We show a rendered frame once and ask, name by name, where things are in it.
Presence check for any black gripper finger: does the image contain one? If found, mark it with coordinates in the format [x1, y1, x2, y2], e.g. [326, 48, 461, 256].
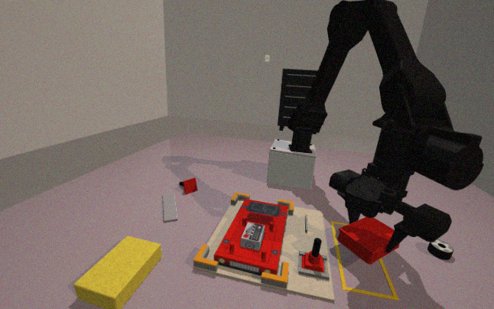
[337, 191, 361, 223]
[385, 221, 416, 253]

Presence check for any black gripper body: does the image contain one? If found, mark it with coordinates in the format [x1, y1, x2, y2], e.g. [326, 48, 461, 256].
[329, 157, 451, 242]

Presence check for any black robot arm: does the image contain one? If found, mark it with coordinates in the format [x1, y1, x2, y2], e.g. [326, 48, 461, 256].
[288, 0, 484, 218]

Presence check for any yellow rectangular block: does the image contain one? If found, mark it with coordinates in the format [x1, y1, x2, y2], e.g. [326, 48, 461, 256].
[73, 236, 162, 309]

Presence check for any black toy tyre with grey hub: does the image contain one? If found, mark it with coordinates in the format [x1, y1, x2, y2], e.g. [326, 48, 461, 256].
[427, 239, 454, 260]

